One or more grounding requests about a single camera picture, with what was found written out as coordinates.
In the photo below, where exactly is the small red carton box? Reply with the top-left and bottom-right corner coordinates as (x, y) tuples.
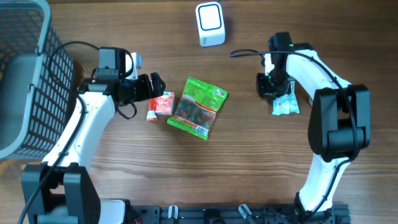
(155, 91), (175, 115)

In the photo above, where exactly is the light blue wipes packet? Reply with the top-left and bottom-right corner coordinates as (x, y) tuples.
(272, 81), (300, 116)

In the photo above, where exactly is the red toothpaste box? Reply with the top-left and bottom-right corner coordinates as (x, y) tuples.
(146, 98), (157, 121)

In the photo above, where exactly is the green snack bag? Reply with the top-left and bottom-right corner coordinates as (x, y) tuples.
(167, 77), (228, 140)

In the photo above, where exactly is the green lid jar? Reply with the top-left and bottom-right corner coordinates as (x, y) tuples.
(308, 96), (313, 106)

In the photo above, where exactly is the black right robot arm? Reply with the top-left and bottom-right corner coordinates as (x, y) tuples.
(256, 32), (371, 223)

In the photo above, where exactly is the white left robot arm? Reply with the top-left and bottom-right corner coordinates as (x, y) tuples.
(19, 73), (165, 223)

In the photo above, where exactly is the white barcode scanner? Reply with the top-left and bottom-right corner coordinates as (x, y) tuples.
(195, 1), (226, 47)

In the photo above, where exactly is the grey plastic basket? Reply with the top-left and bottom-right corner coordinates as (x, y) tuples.
(1, 0), (75, 159)

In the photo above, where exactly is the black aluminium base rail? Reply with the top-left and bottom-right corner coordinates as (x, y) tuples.
(124, 203), (351, 224)

